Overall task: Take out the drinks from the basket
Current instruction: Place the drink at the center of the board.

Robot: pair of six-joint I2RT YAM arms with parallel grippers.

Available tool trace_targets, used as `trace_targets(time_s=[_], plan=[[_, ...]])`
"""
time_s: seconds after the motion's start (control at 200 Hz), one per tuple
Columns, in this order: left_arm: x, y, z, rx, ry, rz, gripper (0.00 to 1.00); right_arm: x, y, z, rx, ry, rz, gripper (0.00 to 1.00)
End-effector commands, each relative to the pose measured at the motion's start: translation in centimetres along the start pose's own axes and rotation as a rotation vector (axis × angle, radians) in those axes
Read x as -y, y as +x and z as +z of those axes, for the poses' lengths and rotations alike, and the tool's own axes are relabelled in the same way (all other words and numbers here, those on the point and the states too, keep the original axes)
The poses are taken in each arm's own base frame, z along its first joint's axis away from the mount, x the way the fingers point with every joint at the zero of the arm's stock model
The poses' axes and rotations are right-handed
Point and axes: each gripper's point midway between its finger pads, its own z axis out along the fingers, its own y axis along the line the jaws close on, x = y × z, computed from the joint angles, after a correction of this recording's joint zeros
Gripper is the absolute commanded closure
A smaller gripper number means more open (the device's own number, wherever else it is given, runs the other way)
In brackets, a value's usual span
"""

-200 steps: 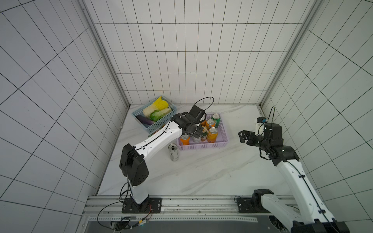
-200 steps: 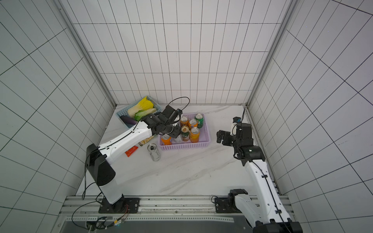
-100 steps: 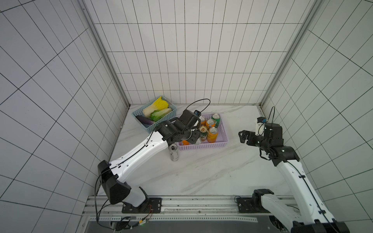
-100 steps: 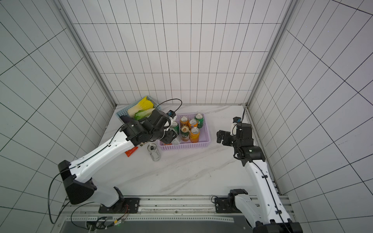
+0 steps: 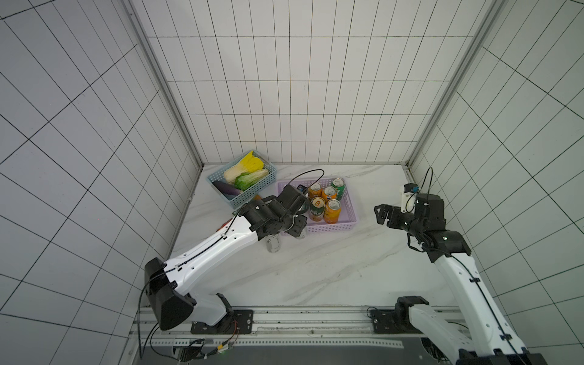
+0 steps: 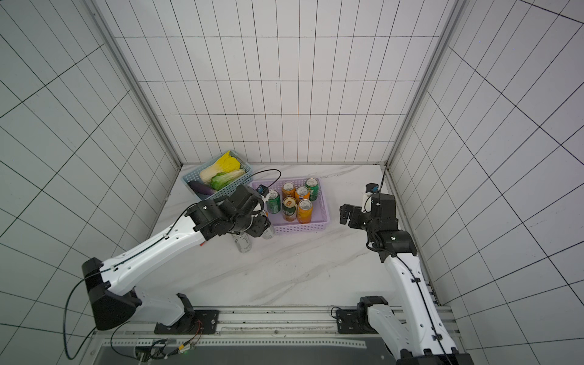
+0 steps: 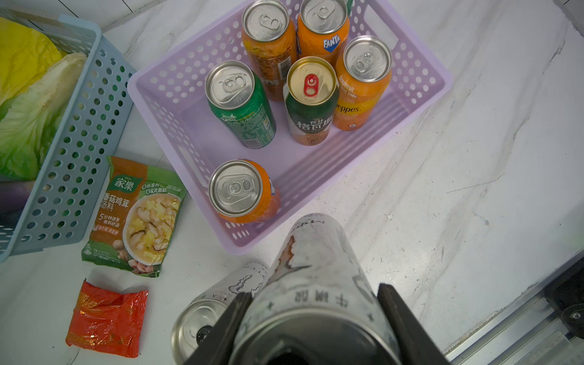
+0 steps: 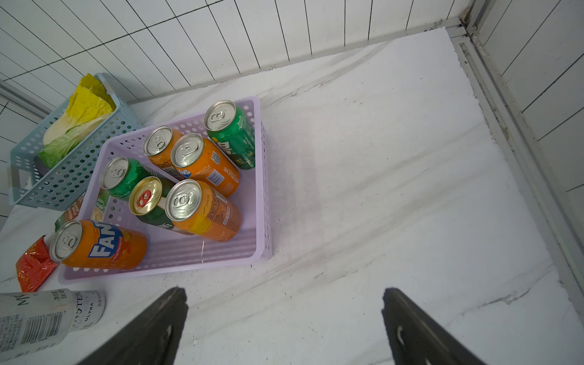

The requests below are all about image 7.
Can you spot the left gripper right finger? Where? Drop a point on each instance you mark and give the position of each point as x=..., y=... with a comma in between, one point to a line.
x=415, y=345

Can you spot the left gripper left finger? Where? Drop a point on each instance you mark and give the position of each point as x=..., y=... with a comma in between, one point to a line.
x=218, y=346

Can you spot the small silver can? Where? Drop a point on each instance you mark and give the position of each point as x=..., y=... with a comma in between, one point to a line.
x=201, y=315

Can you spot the tall silver can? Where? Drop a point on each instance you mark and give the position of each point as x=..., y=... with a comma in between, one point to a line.
x=316, y=305

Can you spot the orange Fanta can front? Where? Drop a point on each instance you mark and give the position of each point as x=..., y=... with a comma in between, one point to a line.
x=242, y=192

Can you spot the orange fanta can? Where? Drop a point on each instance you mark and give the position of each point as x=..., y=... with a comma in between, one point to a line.
x=322, y=29
x=242, y=192

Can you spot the green gold-top can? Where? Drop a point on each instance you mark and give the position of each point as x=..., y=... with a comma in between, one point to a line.
x=311, y=95

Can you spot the orange Schweppes can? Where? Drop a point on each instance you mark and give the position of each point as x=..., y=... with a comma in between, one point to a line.
x=364, y=70

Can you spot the blue plastic basket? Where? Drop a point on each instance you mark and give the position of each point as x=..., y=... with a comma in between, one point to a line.
x=61, y=203

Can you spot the purple plastic basket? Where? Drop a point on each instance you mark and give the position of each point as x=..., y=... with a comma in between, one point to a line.
x=170, y=96

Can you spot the red snack packet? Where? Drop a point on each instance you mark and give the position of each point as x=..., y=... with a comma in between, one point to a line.
x=107, y=322

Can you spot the green soup mix packet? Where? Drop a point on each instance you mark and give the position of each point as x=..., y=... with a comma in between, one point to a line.
x=136, y=218

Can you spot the purple eggplant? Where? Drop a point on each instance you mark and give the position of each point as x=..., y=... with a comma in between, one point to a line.
x=14, y=195

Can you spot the green Sprite can left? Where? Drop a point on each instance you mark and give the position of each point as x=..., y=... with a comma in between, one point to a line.
x=237, y=98

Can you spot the green lettuce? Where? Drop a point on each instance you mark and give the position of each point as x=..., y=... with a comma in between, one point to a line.
x=30, y=120

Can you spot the orange Fanta can back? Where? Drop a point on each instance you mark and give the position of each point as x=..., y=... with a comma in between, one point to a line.
x=322, y=29

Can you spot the yellow napa cabbage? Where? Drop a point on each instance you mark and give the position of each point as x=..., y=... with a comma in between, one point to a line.
x=26, y=55

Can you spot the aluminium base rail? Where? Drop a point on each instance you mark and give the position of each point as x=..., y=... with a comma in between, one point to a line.
x=543, y=326

